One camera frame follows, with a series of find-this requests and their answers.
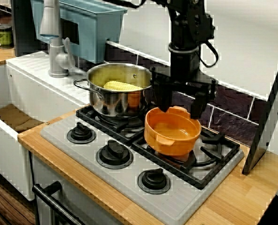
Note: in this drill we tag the yellow corn cob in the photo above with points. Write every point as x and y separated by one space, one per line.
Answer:
122 86

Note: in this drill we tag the stainless steel pot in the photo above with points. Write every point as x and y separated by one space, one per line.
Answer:
115 103

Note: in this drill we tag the green labelled can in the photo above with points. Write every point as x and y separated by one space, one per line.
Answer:
4 37

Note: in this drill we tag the black upright box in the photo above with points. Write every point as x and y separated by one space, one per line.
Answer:
24 28

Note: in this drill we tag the light blue plastic bin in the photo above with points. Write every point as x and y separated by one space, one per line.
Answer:
94 35

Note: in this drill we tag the small brass screw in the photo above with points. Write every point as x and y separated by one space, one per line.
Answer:
47 123

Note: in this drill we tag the grey toy faucet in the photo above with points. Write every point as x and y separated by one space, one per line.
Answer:
57 61

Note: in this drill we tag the white oven door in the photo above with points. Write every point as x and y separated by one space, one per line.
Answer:
87 204

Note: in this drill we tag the black burner grate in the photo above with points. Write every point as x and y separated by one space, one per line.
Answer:
214 139
85 113

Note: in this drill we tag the grey stove top plate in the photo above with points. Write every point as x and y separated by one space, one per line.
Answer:
129 173

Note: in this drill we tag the black stove knob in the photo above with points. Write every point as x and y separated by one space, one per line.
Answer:
81 132
154 180
114 153

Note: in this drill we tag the white sink basin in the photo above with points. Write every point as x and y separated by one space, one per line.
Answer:
47 93

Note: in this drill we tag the orange plastic pot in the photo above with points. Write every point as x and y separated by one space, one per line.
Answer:
171 147

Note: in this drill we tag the dark side panel board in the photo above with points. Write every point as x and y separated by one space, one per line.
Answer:
257 152

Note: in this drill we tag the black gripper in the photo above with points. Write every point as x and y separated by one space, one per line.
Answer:
185 68

